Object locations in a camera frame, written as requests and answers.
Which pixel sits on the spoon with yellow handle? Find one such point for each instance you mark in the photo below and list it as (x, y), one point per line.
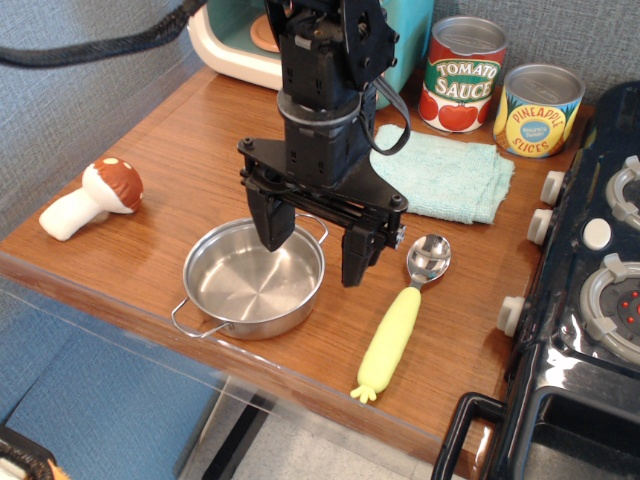
(427, 260)

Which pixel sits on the pineapple slices can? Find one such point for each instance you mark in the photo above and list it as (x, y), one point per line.
(537, 109)

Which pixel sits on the black bin with orange item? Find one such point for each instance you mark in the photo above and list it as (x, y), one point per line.
(22, 458)

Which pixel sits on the tomato sauce can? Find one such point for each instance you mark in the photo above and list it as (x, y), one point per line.
(465, 57)

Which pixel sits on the black toy stove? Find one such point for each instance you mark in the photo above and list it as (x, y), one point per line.
(571, 409)

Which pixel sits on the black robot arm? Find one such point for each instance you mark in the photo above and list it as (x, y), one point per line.
(334, 55)

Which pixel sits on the stainless steel pot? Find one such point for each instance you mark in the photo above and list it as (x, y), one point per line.
(250, 292)

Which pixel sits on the plush brown white mushroom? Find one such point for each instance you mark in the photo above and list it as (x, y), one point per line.
(108, 186)

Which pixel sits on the white stove knob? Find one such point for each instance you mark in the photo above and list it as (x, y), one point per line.
(509, 314)
(539, 225)
(551, 187)

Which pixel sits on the white stove knob middle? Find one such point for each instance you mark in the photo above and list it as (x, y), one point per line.
(539, 225)

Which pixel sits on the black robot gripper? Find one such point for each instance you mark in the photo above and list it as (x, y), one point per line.
(323, 166)

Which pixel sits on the white stove knob bottom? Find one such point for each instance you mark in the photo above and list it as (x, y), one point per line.
(509, 314)

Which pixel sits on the light blue folded cloth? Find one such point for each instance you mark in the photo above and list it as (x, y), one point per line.
(445, 179)

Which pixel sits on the white stove knob top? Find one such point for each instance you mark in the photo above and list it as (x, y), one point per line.
(551, 187)

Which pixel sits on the teal toy microwave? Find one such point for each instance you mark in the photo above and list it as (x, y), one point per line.
(235, 45)

